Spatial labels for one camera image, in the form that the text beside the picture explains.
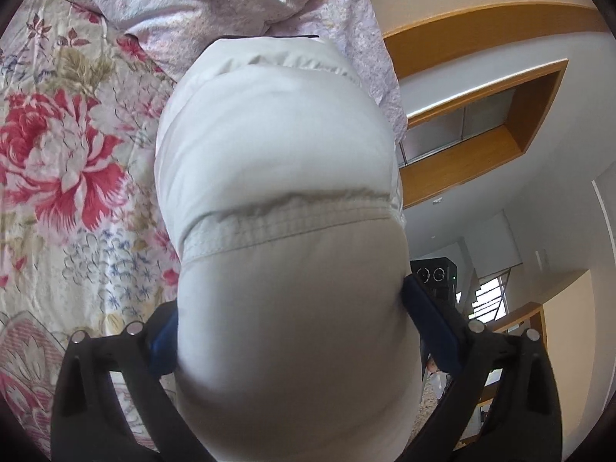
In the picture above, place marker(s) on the white puffer jacket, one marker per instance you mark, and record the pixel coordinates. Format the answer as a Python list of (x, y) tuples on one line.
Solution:
[(288, 250)]

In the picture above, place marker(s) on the wooden wall trim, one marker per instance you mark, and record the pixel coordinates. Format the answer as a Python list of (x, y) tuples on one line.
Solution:
[(481, 29)]

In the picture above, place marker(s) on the floral bed quilt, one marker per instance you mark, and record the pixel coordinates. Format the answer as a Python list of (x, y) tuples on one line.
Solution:
[(72, 178)]

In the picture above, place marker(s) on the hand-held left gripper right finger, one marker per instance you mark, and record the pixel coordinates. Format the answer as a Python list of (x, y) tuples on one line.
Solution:
[(433, 317)]

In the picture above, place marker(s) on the wooden wall niche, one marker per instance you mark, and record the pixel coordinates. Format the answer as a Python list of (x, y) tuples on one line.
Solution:
[(505, 139)]

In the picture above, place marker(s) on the wooden handrail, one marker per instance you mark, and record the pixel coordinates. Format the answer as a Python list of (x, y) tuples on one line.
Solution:
[(524, 317)]

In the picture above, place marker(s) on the white roller blind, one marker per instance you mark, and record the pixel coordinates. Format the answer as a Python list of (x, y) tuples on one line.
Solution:
[(495, 243)]

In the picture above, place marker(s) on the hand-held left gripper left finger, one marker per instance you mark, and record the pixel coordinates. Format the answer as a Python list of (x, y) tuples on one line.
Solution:
[(161, 342)]

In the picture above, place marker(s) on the pink crinkled pillow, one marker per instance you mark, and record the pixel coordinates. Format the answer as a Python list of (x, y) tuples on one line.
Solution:
[(231, 5)]

